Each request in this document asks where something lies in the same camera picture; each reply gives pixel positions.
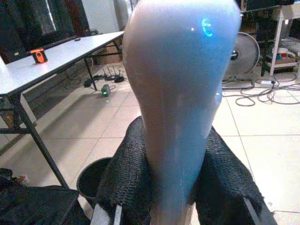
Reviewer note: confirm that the white round floor fan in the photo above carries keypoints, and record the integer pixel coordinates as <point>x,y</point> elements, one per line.
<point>245,56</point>

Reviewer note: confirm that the white metal shelf rack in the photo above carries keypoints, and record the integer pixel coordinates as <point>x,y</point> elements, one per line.
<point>283,39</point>

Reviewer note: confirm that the white power strip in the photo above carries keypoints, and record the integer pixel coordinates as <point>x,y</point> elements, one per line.
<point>267,82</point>

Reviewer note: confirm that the white folding table black legs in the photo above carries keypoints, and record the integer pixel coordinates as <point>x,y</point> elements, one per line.
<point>47,61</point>

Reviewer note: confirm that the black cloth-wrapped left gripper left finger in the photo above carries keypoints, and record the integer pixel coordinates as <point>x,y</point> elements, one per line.
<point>126,173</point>

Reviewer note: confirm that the black round waste bin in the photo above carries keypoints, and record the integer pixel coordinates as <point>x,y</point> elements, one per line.
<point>92,180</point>

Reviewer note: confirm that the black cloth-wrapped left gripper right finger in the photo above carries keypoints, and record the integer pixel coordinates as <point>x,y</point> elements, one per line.
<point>225,178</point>

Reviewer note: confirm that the grey box with green light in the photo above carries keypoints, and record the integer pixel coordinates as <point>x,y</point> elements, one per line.
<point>106,89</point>

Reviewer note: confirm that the black power adapter brick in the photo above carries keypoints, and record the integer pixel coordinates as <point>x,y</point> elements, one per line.
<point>89,82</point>

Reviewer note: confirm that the orange and black small device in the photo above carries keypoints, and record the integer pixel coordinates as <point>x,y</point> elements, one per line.
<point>38,56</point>

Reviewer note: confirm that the black mesh chair seat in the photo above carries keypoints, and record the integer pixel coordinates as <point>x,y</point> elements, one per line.
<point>35,201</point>

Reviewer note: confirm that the black router with antennas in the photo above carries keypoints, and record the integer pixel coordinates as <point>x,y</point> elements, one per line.
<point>114,74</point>

